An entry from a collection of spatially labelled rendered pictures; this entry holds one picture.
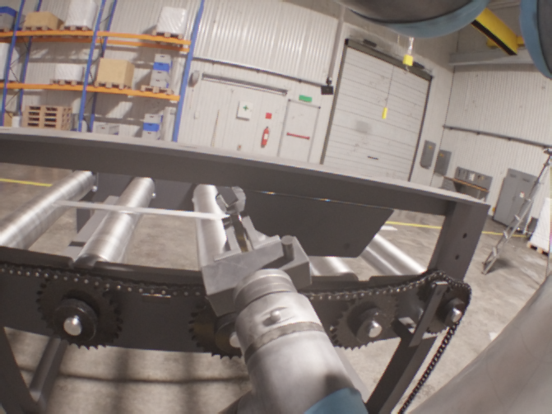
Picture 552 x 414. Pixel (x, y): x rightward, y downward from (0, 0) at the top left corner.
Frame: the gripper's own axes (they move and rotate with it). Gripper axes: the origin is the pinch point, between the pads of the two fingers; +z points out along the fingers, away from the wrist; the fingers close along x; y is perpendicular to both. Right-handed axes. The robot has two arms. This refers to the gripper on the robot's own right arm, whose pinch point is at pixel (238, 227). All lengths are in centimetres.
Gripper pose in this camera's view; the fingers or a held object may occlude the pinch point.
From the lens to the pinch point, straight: 46.9
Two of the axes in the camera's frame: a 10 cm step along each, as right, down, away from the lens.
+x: -9.4, 2.9, -1.8
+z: -3.2, -5.3, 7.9
